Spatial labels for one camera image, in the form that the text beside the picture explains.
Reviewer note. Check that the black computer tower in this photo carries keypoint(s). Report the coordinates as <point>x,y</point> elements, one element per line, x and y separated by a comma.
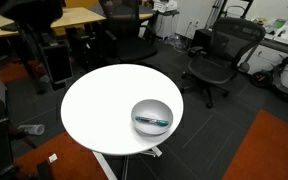
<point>57,63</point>

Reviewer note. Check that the yellow tape roll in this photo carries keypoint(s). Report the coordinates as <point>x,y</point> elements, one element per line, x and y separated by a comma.
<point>260,20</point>

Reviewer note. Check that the black tripod stand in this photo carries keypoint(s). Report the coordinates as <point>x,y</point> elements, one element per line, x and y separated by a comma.
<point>217,13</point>

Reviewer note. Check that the black padded office chair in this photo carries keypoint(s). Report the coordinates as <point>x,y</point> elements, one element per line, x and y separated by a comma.
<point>132,46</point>

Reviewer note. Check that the small white card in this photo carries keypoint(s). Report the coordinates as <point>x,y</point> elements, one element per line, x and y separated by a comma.
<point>53,158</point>

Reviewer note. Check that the black box speaker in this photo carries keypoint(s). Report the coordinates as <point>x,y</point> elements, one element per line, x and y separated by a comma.
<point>202,38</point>

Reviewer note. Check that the black computer keyboard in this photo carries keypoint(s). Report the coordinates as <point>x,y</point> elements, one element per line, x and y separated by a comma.
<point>9,27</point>

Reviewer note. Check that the grey bowl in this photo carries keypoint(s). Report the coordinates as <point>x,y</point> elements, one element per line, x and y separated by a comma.
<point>152,110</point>

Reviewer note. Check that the green white packet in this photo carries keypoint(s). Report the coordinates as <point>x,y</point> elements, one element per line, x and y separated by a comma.
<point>279,23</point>

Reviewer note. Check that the small white drawer cabinet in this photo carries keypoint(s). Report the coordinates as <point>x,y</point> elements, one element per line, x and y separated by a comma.
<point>166,25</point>

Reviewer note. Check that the large black blurred object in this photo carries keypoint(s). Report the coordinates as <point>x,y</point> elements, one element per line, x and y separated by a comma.
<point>34,11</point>

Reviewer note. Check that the black kick scooter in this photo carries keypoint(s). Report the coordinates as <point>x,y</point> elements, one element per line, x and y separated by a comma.
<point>284,80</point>

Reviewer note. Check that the white printer box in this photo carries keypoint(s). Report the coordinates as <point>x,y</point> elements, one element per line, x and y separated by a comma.
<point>165,6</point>

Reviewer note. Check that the black upright post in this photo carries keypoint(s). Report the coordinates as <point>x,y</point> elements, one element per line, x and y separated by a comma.
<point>44,170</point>

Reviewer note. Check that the white table base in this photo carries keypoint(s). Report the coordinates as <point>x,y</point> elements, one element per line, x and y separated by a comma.
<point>105,165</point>

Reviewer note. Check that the black mesh office chair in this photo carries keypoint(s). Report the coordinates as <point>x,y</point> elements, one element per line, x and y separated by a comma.
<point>222,63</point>

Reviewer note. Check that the teal black marker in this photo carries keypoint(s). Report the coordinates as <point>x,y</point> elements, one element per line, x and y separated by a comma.
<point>150,120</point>

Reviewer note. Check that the clear plastic cup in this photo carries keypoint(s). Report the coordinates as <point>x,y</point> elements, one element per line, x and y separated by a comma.
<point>32,129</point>

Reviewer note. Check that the light wooden desk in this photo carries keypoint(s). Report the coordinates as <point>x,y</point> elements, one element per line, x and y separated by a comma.
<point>77,16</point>

